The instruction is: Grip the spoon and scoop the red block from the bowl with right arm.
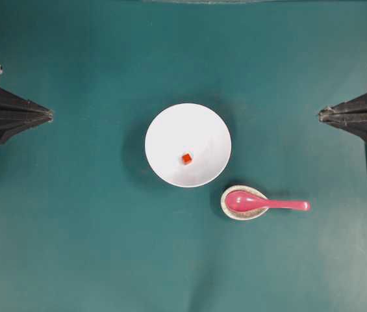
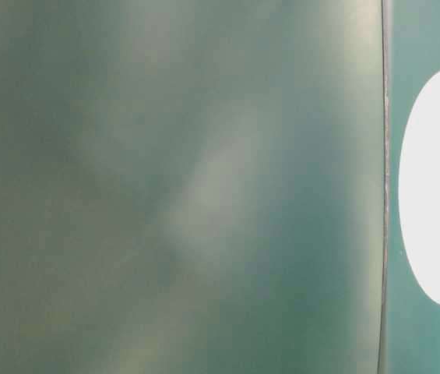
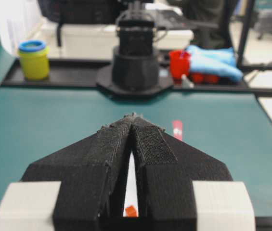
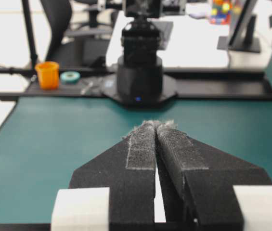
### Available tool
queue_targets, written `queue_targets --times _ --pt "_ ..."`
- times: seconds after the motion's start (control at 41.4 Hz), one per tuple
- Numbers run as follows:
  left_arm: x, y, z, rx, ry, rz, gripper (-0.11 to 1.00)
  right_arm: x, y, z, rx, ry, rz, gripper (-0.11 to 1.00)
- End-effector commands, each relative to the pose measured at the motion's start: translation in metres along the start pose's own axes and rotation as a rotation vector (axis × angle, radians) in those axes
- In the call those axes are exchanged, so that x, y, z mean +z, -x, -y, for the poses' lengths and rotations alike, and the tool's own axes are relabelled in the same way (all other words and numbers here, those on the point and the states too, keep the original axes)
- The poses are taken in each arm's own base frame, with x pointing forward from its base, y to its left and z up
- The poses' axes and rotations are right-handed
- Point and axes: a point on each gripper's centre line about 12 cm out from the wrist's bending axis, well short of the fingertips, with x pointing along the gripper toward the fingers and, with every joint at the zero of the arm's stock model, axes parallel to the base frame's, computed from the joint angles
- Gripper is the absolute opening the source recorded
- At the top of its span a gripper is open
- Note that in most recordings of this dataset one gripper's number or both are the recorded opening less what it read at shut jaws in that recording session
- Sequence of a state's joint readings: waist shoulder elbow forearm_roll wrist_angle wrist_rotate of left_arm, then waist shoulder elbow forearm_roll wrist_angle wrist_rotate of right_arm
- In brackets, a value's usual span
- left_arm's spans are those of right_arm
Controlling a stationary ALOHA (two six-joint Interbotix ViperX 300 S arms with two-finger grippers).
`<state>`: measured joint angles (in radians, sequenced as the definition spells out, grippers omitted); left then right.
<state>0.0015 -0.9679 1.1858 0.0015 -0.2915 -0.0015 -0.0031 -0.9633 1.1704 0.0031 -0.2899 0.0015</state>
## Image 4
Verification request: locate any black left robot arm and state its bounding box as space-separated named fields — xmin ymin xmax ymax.
xmin=102 ymin=0 xmax=177 ymax=106

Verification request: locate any black table edge rail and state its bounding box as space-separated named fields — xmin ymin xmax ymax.
xmin=0 ymin=72 xmax=272 ymax=105

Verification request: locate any teal tape roll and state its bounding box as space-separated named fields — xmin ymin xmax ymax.
xmin=60 ymin=71 xmax=80 ymax=84

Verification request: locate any black computer monitor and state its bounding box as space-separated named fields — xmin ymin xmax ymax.
xmin=217 ymin=0 xmax=261 ymax=53

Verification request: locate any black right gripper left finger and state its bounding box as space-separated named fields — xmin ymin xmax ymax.
xmin=51 ymin=120 xmax=156 ymax=230

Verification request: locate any orange plastic cup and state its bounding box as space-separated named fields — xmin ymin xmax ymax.
xmin=35 ymin=61 xmax=59 ymax=90

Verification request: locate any colourful toy box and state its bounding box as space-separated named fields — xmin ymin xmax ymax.
xmin=209 ymin=0 xmax=242 ymax=25

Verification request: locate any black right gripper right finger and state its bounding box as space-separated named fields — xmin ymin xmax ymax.
xmin=155 ymin=122 xmax=272 ymax=229

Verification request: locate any black metal stand pole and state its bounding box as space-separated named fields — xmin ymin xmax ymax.
xmin=21 ymin=0 xmax=38 ymax=70

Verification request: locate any black office chair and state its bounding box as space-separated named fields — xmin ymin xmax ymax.
xmin=41 ymin=0 xmax=112 ymax=67

